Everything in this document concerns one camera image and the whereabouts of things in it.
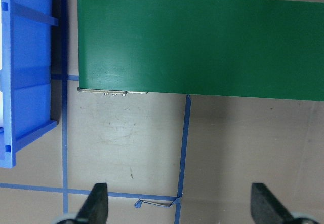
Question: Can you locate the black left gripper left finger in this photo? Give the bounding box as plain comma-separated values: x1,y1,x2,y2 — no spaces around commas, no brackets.
75,183,108,224

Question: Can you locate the white foam pad left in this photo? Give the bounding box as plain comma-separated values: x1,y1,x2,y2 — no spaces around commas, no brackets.
0,0,4,128

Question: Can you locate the brown paper table cover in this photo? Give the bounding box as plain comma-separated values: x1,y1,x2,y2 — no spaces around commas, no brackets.
1,0,323,223

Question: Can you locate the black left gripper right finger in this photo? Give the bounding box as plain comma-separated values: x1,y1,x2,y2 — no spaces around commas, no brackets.
250,183,296,224

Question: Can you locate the green conveyor belt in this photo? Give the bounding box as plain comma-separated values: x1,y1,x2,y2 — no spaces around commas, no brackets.
77,0,323,101

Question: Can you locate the blue bin left side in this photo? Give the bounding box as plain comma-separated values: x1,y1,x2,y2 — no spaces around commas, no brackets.
1,0,58,168

